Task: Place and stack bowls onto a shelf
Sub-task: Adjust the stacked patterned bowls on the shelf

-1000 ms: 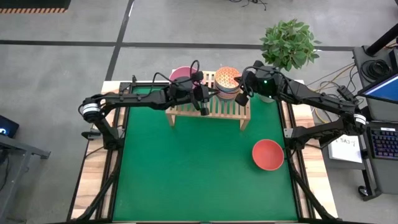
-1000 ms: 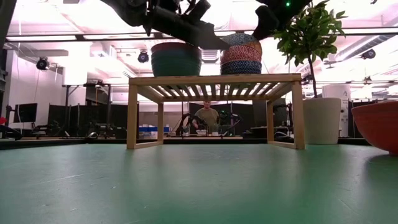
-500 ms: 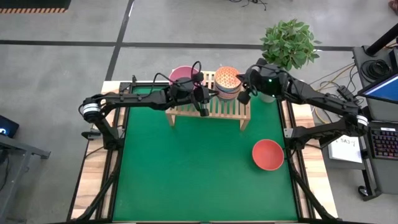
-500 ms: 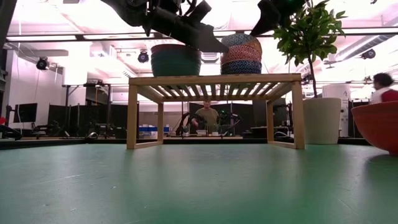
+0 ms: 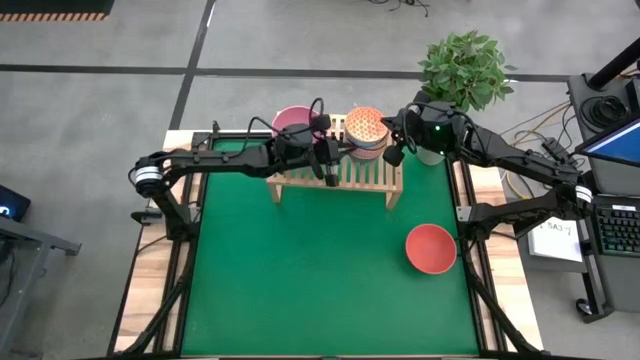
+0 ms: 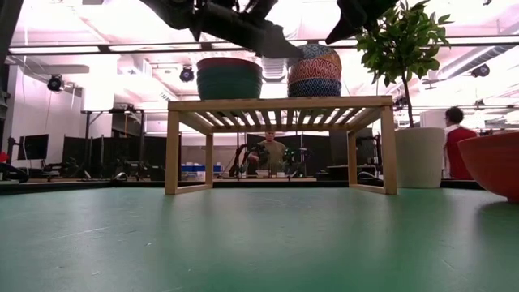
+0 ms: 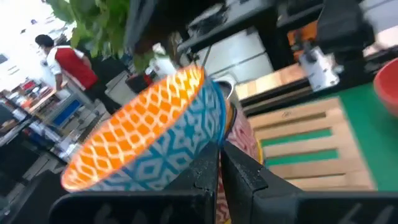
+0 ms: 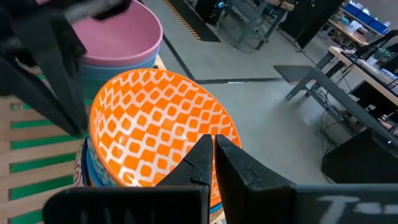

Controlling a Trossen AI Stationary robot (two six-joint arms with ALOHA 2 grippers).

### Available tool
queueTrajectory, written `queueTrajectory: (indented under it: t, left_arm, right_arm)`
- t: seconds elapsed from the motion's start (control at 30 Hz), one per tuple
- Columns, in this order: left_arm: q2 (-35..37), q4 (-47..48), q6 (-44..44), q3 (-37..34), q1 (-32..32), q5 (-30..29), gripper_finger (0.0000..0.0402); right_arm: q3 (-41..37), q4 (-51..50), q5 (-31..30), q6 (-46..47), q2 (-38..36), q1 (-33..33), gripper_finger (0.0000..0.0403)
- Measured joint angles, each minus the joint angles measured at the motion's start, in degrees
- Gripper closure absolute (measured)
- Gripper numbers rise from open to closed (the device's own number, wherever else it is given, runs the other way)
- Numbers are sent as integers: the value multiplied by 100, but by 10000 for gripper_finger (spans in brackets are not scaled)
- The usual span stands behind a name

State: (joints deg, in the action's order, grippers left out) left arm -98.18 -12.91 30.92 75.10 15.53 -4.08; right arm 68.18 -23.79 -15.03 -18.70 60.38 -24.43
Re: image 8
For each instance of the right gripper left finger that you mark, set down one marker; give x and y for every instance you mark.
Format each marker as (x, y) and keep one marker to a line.
(186, 183)

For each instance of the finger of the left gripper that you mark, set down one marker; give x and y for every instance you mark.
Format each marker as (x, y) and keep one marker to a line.
(62, 77)
(18, 84)

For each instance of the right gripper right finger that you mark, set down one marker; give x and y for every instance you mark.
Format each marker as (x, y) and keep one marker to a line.
(248, 193)

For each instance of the plain blue-grey bowl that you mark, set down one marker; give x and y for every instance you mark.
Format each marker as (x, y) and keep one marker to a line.
(109, 71)

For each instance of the orange lattice patterned bowl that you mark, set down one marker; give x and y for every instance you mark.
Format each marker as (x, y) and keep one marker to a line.
(149, 124)

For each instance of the plain pink bowl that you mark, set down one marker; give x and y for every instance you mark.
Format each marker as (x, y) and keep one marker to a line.
(124, 40)

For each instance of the turquoise bowl orange outside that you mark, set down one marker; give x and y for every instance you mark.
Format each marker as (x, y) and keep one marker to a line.
(80, 168)

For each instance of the wooden slatted shelf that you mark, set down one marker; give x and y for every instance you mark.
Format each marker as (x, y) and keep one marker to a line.
(3, 155)

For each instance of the green table mat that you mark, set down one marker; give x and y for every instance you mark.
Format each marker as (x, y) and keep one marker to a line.
(37, 165)

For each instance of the black box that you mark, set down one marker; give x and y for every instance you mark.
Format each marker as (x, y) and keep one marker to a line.
(360, 161)

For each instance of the hazard striped black floor mat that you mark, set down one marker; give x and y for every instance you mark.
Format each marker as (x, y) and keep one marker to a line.
(199, 21)

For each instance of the grey metal workbench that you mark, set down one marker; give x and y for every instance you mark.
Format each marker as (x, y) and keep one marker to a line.
(275, 28)

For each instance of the wooden desk top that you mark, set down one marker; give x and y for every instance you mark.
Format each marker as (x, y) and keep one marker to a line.
(339, 53)

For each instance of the black partition screen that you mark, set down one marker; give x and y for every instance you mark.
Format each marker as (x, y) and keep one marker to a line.
(311, 18)

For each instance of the blue storage bin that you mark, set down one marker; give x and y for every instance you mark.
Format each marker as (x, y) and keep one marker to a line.
(377, 26)
(364, 17)
(351, 8)

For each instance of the grey metal desk frame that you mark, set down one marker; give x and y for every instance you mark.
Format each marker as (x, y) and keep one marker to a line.
(342, 96)

